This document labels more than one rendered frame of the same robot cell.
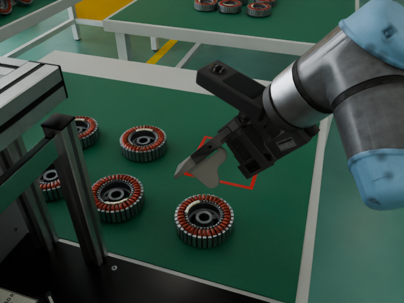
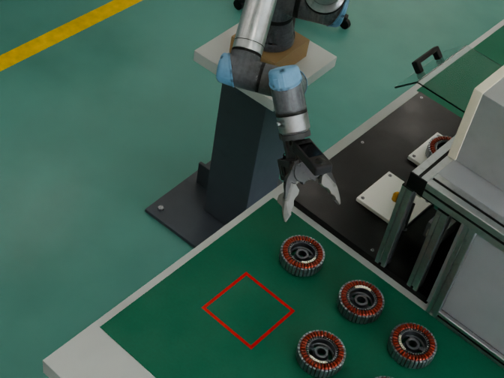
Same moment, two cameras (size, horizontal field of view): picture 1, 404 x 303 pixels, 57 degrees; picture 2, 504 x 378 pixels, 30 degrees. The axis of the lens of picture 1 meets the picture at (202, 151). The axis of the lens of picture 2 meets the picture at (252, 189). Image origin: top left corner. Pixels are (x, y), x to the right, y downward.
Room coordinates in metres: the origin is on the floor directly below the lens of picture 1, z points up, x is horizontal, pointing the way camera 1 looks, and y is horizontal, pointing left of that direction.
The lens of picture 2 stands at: (2.00, 0.27, 2.56)
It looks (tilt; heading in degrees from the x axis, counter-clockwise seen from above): 46 degrees down; 196
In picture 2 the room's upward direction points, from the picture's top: 11 degrees clockwise
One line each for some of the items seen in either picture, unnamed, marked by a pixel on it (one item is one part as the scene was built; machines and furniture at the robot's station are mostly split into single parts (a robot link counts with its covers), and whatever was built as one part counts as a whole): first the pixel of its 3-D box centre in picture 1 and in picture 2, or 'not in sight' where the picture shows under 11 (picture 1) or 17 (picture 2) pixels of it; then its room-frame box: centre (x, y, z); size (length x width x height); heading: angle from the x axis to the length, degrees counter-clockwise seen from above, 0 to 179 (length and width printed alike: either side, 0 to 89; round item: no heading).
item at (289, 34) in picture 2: not in sight; (271, 23); (-0.23, -0.41, 0.86); 0.15 x 0.15 x 0.10
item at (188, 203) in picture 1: (204, 219); (301, 255); (0.49, 0.00, 0.77); 0.11 x 0.11 x 0.04
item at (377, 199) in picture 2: not in sight; (394, 201); (0.19, 0.15, 0.78); 0.15 x 0.15 x 0.01; 72
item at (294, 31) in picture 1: (256, 40); not in sight; (2.39, -0.36, 0.38); 1.85 x 1.10 x 0.75; 162
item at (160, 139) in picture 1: (143, 142); (320, 353); (0.73, 0.14, 0.77); 0.11 x 0.11 x 0.04
